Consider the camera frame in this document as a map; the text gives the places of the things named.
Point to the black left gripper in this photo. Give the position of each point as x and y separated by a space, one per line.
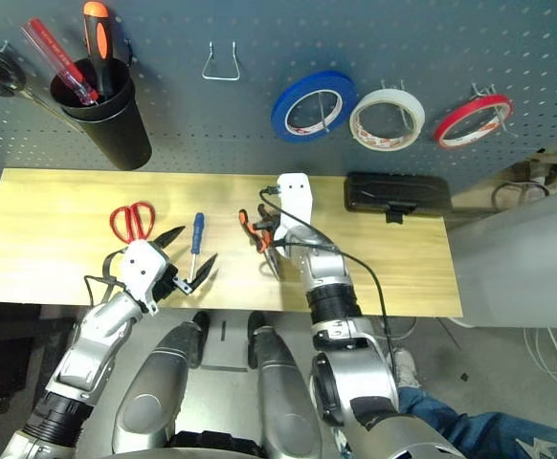
166 284

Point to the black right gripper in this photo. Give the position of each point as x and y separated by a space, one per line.
273 232

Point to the orange black needle-nose pliers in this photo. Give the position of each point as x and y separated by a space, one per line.
247 225

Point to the blue tape roll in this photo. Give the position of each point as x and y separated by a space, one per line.
283 124

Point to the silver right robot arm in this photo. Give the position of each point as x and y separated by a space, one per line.
350 373

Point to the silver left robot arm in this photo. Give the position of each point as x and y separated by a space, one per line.
92 344

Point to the grey metal pegboard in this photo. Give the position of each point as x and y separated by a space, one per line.
355 38

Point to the black plastic tool case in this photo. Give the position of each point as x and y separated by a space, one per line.
393 191

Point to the black plastic cup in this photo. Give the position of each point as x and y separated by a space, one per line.
116 138

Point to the silver left robot leg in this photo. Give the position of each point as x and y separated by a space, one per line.
149 401

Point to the silver robot leg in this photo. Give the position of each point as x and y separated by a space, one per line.
149 401
283 401

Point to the silver right robot leg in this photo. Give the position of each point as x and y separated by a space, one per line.
283 401

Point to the cream white tape roll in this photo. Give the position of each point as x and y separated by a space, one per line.
415 112

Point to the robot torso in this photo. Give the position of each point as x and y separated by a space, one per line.
202 444

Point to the white sneaker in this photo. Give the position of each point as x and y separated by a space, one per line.
407 368

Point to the red tape roll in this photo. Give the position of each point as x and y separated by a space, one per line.
470 106

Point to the light grey cabinet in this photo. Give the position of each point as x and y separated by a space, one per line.
513 268

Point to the blue jeans leg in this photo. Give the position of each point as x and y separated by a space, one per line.
489 430

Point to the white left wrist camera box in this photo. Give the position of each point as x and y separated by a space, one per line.
140 272

